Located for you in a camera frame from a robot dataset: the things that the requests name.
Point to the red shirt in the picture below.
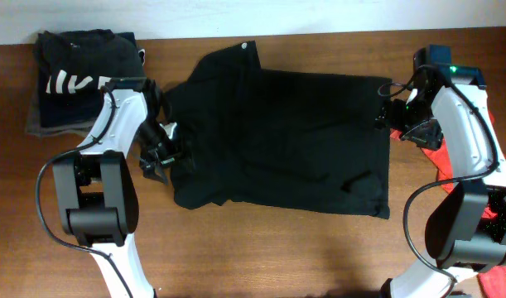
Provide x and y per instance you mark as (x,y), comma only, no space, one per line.
(466,234)

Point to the folded grey shirt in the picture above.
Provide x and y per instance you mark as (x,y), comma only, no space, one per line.
(33,124)

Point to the folded navy printed shirt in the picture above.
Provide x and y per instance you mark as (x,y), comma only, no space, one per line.
(73,65)

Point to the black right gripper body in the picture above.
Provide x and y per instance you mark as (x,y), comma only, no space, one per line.
(416,125)

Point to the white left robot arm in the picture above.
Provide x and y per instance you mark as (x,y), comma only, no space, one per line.
(96,197)

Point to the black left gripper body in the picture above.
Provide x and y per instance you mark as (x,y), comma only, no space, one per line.
(158,146)

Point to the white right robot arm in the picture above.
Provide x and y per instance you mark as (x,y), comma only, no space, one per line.
(449,90)

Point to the black polo shirt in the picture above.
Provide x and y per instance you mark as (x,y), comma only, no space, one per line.
(277,138)

